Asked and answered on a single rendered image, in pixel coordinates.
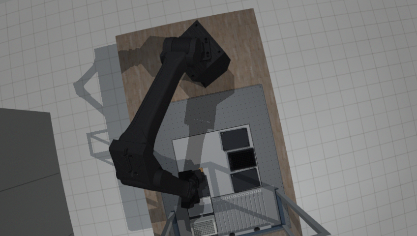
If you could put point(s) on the white multi-well plate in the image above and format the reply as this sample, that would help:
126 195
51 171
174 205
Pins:
203 207

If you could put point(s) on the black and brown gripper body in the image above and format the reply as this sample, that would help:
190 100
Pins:
195 174

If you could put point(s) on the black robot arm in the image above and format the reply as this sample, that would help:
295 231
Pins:
132 154

